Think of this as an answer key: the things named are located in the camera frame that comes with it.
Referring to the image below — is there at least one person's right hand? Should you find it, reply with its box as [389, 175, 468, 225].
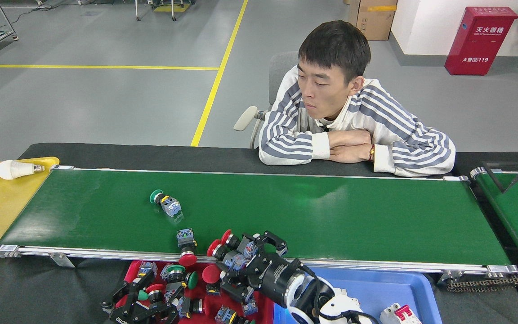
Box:
[329, 130, 373, 148]

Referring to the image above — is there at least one white circuit breaker red switch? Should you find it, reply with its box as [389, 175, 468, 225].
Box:
[380, 303, 423, 324]

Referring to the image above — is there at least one long green conveyor belt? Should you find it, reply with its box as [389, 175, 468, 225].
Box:
[0, 165, 518, 279]

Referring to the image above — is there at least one blue plastic tray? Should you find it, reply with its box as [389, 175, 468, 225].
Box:
[273, 266, 443, 324]

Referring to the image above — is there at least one brown cardboard box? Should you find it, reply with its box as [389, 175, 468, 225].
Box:
[348, 0, 398, 41]

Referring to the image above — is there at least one black drive chain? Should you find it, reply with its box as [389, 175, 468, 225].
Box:
[447, 275, 518, 293]

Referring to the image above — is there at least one white stand on wheels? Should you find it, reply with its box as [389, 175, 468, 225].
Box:
[77, 0, 194, 22]

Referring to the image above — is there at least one red plastic tray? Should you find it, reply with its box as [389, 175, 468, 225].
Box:
[123, 260, 275, 324]

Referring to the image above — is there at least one person's left hand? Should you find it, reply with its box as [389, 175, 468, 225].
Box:
[330, 144, 371, 163]

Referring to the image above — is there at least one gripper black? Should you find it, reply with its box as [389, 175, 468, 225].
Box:
[220, 231, 307, 309]
[101, 269, 185, 324]

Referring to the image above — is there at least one yellow plastic tray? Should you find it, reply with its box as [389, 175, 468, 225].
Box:
[0, 157, 60, 255]

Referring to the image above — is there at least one white light bulb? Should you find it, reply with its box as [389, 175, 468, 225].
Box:
[0, 160, 45, 180]

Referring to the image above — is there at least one red fire extinguisher box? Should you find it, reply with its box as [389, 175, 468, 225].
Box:
[444, 6, 518, 76]

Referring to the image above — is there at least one person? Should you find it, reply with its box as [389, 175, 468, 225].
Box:
[258, 20, 456, 177]

